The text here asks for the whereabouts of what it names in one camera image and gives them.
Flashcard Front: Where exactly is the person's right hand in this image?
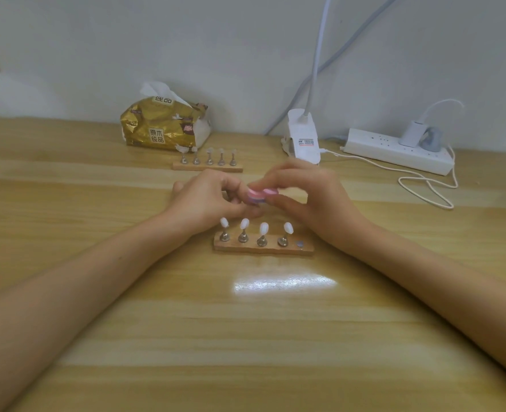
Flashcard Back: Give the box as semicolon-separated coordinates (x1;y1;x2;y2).
248;158;368;250

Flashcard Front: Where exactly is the person's left hand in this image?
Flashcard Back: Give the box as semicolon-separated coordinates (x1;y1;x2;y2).
167;169;265;241

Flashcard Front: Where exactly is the pink purple nail buffer block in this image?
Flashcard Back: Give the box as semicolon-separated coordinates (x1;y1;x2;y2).
245;188;278;206

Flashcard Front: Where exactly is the person's right forearm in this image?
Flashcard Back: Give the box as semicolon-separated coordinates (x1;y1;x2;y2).
347;222;506;387

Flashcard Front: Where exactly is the person's left forearm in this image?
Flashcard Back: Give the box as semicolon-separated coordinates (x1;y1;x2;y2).
0;209;186;412

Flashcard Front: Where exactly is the wooden nail stand base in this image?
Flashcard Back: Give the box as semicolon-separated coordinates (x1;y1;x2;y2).
172;161;244;173
213;231;315;257

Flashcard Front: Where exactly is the white clip lamp base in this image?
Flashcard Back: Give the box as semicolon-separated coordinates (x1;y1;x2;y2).
281;108;322;166

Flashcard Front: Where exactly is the white power strip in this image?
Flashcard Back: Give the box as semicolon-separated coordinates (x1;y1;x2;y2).
342;128;455;177

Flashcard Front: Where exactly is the gold tissue pack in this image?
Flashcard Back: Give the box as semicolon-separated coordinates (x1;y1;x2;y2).
120;97;212;152

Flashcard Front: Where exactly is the white charger plug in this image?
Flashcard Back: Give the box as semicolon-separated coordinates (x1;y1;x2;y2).
398;120;428;147

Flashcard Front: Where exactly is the white lamp gooseneck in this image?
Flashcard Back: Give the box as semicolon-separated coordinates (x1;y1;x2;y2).
303;0;334;119

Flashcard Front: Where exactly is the white tissue sheet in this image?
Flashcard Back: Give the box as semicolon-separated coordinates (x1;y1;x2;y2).
140;81;192;107

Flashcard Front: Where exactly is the grey plug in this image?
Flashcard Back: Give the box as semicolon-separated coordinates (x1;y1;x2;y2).
420;127;444;152

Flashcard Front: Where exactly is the grey power cable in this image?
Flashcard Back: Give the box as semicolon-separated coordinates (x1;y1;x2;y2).
264;0;402;136

